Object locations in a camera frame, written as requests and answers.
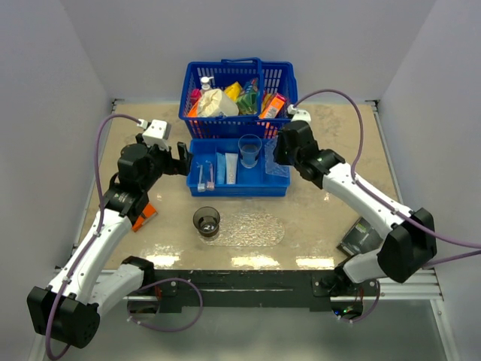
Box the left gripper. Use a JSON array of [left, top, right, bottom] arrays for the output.
[[136, 134, 192, 191]]

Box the clear small textured tray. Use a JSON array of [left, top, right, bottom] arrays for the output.
[[264, 138, 290, 178]]

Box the clear blue banded cup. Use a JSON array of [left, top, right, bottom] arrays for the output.
[[237, 134, 262, 168]]

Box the dark brown banded cup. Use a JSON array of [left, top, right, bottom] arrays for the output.
[[192, 206, 221, 238]]

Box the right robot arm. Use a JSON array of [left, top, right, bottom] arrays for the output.
[[274, 121, 437, 296]]

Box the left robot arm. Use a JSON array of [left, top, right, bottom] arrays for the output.
[[26, 135, 192, 348]]

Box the white-blue wrapped toothbrush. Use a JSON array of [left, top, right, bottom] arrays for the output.
[[197, 163, 206, 193]]

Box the pink wrapped toothbrush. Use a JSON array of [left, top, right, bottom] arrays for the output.
[[206, 161, 215, 191]]

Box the white orange toothpaste tube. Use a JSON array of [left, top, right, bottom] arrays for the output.
[[225, 153, 238, 185]]

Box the clear oval textured tray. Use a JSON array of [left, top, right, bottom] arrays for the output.
[[198, 212, 286, 247]]

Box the orange scrub package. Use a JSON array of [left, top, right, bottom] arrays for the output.
[[187, 102, 198, 117]]

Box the orange white carton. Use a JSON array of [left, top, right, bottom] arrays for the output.
[[259, 93, 286, 119]]

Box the blue compartment organizer bin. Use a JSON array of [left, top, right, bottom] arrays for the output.
[[186, 138, 290, 197]]

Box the pink box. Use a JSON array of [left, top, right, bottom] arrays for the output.
[[189, 88, 202, 106]]

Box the cream paper bag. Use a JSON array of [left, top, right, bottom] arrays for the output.
[[197, 89, 239, 117]]

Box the green sponge package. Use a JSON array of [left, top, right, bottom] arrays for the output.
[[236, 77, 259, 115]]

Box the white pump bottle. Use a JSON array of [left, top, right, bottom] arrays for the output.
[[200, 76, 214, 95]]

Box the orange box on table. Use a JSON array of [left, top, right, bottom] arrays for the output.
[[132, 202, 158, 232]]

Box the blue plastic shopping basket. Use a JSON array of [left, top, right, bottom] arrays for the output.
[[179, 57, 298, 138]]

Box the yellow snack packet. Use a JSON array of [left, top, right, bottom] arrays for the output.
[[224, 82, 243, 102]]

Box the dark package on table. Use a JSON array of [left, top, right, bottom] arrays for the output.
[[337, 217, 383, 256]]

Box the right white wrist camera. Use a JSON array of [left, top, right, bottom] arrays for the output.
[[287, 105, 311, 123]]

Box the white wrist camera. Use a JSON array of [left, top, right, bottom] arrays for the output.
[[138, 119, 171, 150], [287, 105, 311, 123]]

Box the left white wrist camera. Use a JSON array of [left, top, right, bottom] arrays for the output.
[[138, 119, 171, 150]]

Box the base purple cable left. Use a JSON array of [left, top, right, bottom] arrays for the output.
[[126, 277, 204, 333]]

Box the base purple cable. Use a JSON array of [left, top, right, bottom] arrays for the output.
[[126, 277, 204, 333], [336, 280, 381, 324]]

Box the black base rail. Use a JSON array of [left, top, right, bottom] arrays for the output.
[[134, 270, 373, 318]]

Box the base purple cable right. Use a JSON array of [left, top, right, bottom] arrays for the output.
[[336, 280, 381, 324]]

